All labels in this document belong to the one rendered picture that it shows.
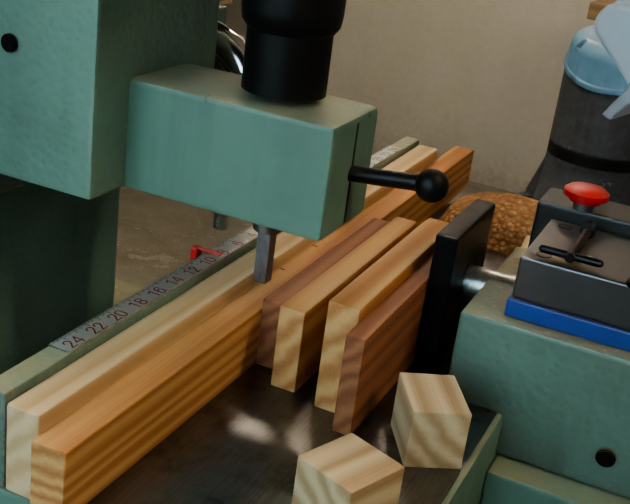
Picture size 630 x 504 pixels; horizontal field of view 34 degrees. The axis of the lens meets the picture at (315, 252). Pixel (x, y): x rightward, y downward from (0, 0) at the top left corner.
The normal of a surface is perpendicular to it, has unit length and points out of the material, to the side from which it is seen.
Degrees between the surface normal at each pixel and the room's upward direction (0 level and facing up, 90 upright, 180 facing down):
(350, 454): 0
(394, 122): 90
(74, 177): 90
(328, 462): 0
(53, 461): 90
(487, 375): 90
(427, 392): 0
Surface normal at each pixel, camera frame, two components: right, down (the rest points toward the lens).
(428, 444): 0.10, 0.39
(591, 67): -0.70, 0.14
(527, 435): -0.42, 0.29
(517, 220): -0.18, -0.48
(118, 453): 0.90, 0.26
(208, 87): 0.12, -0.92
